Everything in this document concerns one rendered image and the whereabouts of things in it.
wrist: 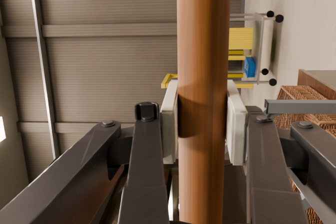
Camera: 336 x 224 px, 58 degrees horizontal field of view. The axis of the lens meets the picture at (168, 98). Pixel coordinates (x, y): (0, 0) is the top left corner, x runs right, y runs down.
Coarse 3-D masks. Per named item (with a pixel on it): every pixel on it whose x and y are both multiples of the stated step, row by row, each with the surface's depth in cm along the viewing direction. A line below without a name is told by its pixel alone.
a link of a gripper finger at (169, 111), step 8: (176, 80) 21; (168, 88) 19; (176, 88) 20; (168, 96) 18; (176, 96) 18; (168, 104) 16; (176, 104) 17; (160, 112) 15; (168, 112) 15; (176, 112) 17; (160, 120) 15; (168, 120) 15; (176, 120) 17; (168, 128) 15; (176, 128) 17; (168, 136) 16; (176, 136) 17; (168, 144) 16; (176, 144) 17; (168, 152) 16; (168, 160) 16
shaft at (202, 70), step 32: (192, 0) 16; (224, 0) 16; (192, 32) 16; (224, 32) 17; (192, 64) 17; (224, 64) 17; (192, 96) 17; (224, 96) 18; (192, 128) 18; (224, 128) 19; (192, 160) 19; (192, 192) 19
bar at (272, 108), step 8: (264, 104) 108; (272, 104) 104; (280, 104) 104; (288, 104) 104; (296, 104) 104; (304, 104) 103; (312, 104) 103; (320, 104) 103; (328, 104) 103; (264, 112) 106; (272, 112) 105; (280, 112) 105; (288, 112) 105; (296, 112) 104; (304, 112) 104; (312, 112) 104; (320, 112) 104; (328, 112) 103; (304, 200) 61; (304, 208) 62
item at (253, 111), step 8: (248, 112) 17; (256, 112) 17; (280, 128) 15; (280, 136) 14; (288, 136) 14; (288, 144) 14; (296, 144) 13; (288, 152) 14; (296, 152) 13; (304, 152) 13; (288, 160) 14; (296, 160) 14; (304, 160) 13; (296, 168) 14; (304, 168) 14
